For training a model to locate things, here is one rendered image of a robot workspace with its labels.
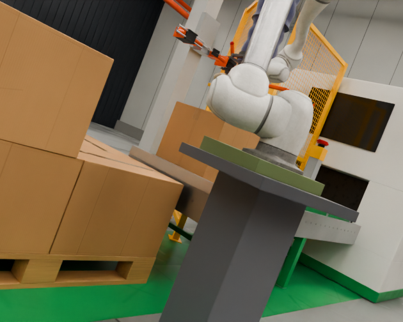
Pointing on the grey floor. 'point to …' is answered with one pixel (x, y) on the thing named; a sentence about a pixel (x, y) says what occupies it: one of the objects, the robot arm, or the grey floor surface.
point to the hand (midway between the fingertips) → (223, 62)
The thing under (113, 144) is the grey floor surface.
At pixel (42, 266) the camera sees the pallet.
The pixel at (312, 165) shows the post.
